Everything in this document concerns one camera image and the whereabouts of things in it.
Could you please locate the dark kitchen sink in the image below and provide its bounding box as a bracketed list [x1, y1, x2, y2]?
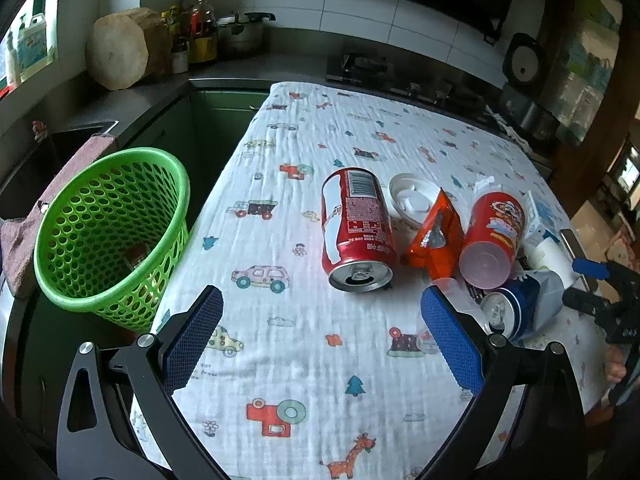
[0, 120, 120, 211]

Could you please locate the green cabinet door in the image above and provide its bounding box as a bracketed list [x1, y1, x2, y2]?
[192, 89, 271, 201]

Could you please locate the person's right hand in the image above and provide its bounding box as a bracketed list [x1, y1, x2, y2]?
[604, 347, 628, 383]

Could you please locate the colourful printed panel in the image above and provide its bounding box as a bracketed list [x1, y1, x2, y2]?
[555, 0, 623, 146]

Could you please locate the orange snack bag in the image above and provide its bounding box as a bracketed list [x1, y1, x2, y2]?
[400, 187, 463, 281]

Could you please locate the round wooden chopping block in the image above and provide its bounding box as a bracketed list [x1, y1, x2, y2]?
[86, 7, 171, 92]

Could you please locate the white printed cloth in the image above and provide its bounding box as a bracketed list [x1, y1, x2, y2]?
[131, 81, 606, 480]

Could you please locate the white paper cup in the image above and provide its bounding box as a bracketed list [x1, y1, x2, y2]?
[522, 237, 576, 286]

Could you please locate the blue drink can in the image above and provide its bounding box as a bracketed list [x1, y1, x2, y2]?
[479, 277, 543, 341]

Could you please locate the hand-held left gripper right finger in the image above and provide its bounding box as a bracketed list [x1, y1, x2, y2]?
[420, 285, 588, 480]

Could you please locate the red soda can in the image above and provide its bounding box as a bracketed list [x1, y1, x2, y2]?
[320, 167, 398, 293]

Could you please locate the pink towel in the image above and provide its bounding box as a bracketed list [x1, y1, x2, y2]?
[0, 132, 117, 298]

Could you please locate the small seasoning jar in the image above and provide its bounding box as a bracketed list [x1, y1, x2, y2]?
[171, 42, 190, 75]

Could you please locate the red snack tube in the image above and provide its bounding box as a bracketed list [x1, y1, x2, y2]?
[459, 191, 526, 290]

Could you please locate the white detergent jug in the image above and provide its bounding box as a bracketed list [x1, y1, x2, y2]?
[15, 12, 55, 83]

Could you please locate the white plastic lid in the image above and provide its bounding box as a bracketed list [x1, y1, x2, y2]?
[388, 173, 441, 223]

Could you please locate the steel kitchen appliance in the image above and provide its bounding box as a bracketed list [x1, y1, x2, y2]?
[500, 82, 561, 143]

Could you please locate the black gas stove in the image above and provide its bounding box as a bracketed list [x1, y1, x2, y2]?
[326, 52, 493, 116]

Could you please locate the green plastic mesh basket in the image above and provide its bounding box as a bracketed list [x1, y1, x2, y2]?
[34, 147, 191, 333]

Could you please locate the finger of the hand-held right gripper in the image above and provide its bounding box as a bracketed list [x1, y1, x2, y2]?
[562, 289, 612, 317]
[572, 258, 640, 286]

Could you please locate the steel pot with lid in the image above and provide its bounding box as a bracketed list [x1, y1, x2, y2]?
[216, 11, 277, 60]

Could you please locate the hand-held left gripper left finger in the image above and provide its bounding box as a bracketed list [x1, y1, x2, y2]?
[56, 285, 224, 480]

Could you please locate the black round appliance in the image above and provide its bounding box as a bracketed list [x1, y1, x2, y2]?
[504, 32, 546, 92]

